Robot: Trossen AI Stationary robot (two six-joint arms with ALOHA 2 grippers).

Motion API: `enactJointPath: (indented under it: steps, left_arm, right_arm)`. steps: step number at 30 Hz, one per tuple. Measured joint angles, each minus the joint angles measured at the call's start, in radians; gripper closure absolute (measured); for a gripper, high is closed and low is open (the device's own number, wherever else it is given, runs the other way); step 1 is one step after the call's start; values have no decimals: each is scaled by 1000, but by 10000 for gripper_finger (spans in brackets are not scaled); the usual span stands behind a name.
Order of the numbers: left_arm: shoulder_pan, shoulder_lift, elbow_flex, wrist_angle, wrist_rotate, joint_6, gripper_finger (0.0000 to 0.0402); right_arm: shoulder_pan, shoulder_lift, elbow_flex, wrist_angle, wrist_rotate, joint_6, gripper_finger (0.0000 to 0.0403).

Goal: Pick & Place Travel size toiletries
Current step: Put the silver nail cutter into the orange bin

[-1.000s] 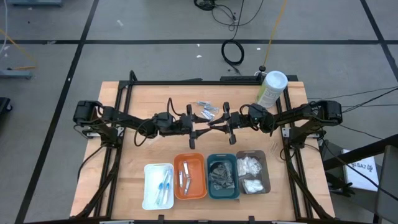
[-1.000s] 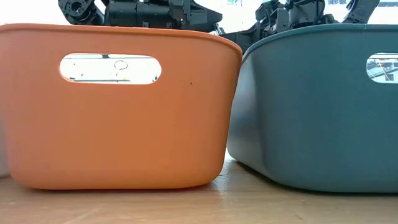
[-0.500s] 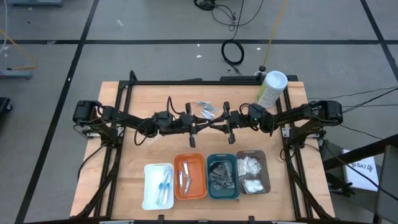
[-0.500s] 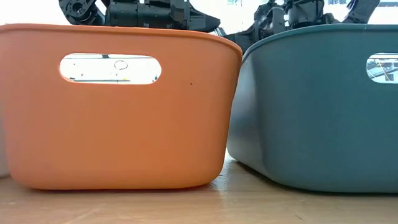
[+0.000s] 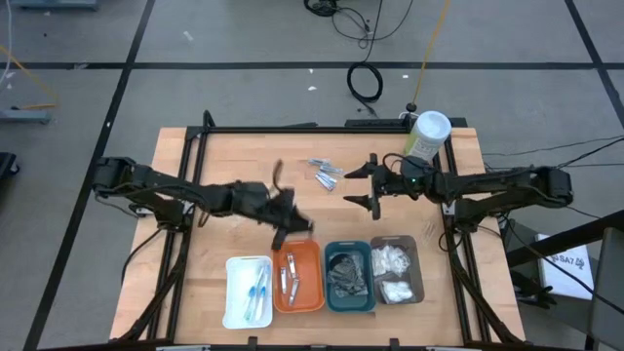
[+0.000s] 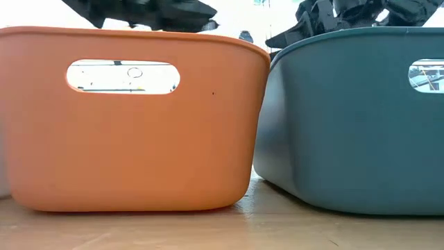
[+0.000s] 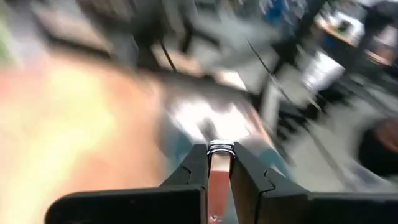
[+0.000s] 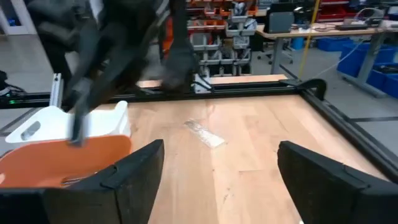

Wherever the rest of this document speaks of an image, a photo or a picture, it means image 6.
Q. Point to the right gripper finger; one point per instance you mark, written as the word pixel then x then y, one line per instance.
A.
pixel 295 36

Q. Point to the orange plastic bin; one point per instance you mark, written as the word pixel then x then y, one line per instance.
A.
pixel 138 149

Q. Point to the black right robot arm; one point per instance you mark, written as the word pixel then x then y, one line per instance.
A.
pixel 412 12

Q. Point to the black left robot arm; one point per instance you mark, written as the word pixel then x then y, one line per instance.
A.
pixel 111 10

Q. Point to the small dark grey object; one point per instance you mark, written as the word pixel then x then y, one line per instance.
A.
pixel 246 36

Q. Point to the teal plastic bin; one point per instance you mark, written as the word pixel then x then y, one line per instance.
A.
pixel 364 139

